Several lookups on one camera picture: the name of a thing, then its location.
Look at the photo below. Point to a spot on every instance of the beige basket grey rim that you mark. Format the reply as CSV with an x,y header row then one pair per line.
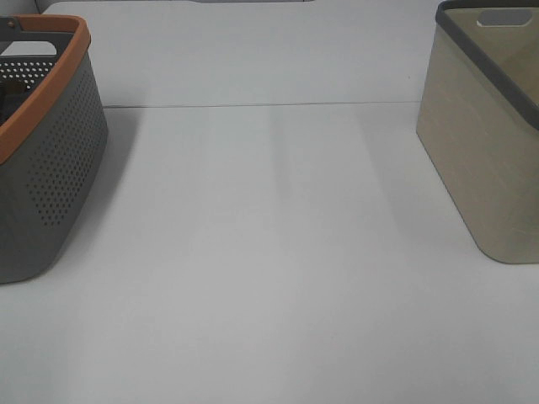
x,y
478,121

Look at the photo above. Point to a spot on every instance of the grey perforated basket orange rim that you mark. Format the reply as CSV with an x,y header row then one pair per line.
x,y
53,137

